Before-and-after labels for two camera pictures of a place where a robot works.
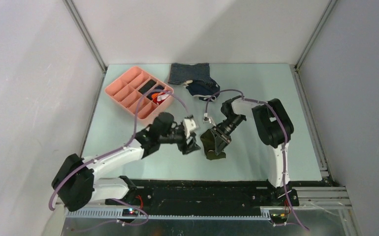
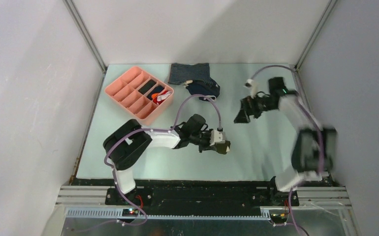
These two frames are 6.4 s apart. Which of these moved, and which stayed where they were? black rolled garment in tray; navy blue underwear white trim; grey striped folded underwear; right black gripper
Moved: right black gripper
Stayed: grey striped folded underwear; black rolled garment in tray; navy blue underwear white trim
